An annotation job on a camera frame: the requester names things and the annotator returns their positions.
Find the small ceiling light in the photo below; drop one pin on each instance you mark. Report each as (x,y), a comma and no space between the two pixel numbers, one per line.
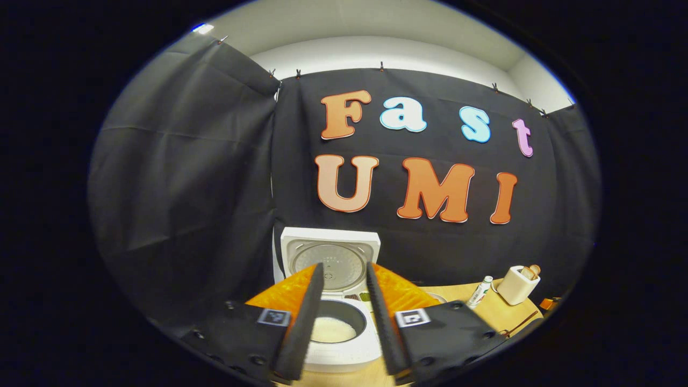
(203,28)

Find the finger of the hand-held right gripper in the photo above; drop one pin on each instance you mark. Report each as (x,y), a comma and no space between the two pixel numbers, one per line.
(551,304)

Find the white rice cooker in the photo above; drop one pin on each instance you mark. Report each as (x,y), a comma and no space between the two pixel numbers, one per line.
(301,236)

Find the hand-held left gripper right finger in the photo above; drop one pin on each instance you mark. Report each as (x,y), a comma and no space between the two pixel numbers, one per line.
(384,333)

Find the black backdrop cloth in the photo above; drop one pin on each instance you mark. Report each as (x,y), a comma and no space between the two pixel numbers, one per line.
(188,177)

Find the white bottle with green label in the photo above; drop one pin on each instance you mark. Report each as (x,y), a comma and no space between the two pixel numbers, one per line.
(478,293)

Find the white rice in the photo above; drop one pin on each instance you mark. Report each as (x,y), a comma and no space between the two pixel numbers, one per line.
(333,330)

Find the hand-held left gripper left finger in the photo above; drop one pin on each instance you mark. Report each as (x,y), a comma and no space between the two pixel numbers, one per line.
(301,333)

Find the cream chopstick holder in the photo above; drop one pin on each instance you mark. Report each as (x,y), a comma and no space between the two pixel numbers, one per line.
(513,290)

